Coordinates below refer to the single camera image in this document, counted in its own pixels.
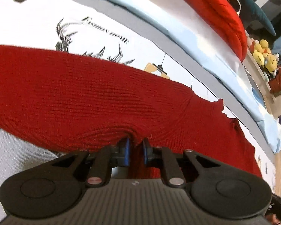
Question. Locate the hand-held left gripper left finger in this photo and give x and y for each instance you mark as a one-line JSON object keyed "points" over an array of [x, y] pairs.
{"points": [[126, 151]]}

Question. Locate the red knit garment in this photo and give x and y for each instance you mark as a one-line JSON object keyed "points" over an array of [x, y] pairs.
{"points": [[84, 93]]}

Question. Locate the yellow plush toys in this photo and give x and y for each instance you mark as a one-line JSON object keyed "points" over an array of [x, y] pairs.
{"points": [[264, 54]]}

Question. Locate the printed grey white bed sheet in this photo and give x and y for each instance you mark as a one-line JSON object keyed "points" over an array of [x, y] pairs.
{"points": [[37, 23]]}

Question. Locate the light blue quilt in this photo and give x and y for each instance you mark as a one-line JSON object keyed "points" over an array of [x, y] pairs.
{"points": [[201, 44]]}

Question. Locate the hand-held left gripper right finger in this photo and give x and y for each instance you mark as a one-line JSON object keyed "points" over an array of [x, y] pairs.
{"points": [[145, 151]]}

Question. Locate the white bedside ledge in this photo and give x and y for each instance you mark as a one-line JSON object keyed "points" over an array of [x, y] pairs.
{"points": [[260, 79]]}

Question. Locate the red cushion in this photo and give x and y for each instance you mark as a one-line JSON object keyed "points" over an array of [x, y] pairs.
{"points": [[215, 9]]}

